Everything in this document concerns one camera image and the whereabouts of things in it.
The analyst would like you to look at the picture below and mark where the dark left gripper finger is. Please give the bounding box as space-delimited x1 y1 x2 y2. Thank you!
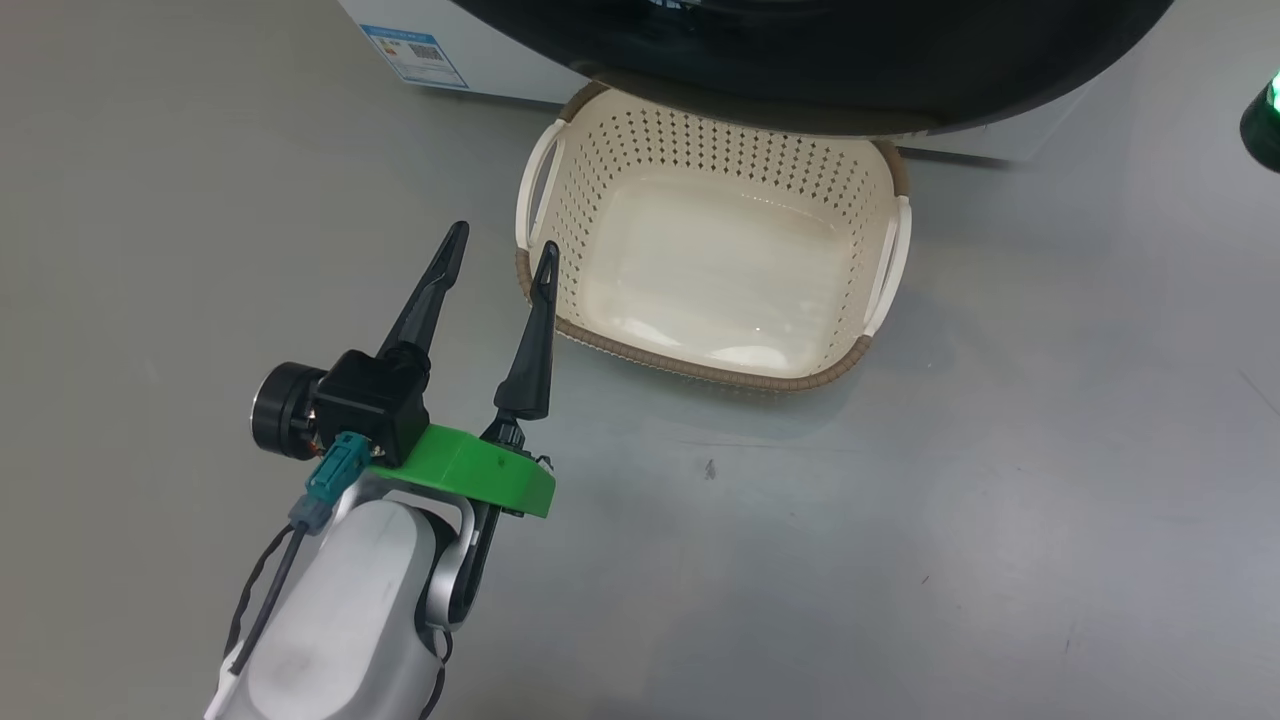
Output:
378 221 470 359
494 241 561 422

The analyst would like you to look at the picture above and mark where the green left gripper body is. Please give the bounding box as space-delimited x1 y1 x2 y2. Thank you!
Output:
372 420 557 521

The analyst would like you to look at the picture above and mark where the black round washing machine door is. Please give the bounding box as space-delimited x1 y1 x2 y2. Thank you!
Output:
450 0 1176 138

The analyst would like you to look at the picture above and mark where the cream perforated laundry basket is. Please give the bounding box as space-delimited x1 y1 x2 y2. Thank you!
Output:
514 82 913 393

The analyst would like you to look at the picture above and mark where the white washing machine body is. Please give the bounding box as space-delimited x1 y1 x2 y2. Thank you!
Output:
337 0 1091 163

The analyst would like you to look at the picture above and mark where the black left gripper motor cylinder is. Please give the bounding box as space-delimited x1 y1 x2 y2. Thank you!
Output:
250 362 326 461

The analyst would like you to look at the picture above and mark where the blue energy label sticker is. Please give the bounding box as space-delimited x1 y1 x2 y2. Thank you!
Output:
360 24 469 91

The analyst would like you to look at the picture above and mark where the left teal connector black cable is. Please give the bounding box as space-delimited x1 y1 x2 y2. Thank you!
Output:
225 432 377 677

